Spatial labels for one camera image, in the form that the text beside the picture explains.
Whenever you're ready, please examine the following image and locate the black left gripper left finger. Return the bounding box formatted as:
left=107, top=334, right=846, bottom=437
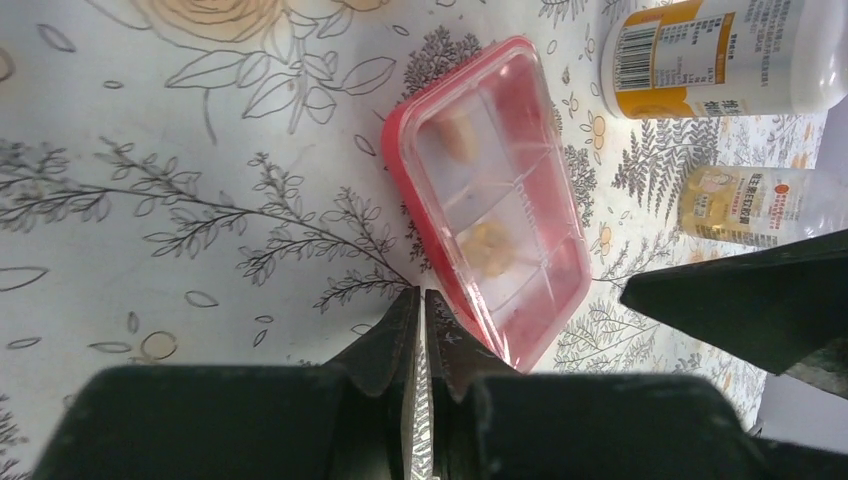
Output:
left=34, top=287, right=421, bottom=479

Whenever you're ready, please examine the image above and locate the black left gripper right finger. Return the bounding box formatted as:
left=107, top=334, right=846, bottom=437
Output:
left=423, top=290, right=847, bottom=479

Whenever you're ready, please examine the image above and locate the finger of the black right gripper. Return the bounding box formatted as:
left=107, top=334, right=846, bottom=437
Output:
left=785, top=337, right=847, bottom=399
left=620, top=231, right=847, bottom=374

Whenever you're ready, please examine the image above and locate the clear capsule bottle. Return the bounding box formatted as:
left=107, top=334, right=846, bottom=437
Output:
left=678, top=166, right=847, bottom=248

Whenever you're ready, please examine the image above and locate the white pill bottle orange label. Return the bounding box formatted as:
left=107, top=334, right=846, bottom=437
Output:
left=599, top=0, right=847, bottom=119

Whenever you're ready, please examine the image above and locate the red pill organizer box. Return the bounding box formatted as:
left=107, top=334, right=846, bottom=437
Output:
left=381, top=36, right=591, bottom=372

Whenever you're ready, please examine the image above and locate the floral patterned mat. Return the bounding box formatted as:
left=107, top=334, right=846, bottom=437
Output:
left=1, top=1, right=826, bottom=479

